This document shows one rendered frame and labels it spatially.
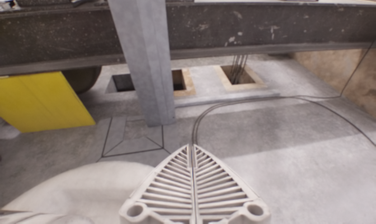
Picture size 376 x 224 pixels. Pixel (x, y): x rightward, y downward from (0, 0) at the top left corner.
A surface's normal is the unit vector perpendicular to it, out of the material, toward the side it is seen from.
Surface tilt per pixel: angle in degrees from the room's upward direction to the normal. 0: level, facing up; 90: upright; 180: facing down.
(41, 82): 90
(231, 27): 90
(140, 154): 10
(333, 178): 0
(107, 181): 0
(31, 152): 0
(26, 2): 90
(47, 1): 90
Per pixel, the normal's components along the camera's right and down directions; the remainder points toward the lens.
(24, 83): 0.15, 0.69
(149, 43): 0.37, 0.65
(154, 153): 0.03, -0.58
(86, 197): 0.00, 0.40
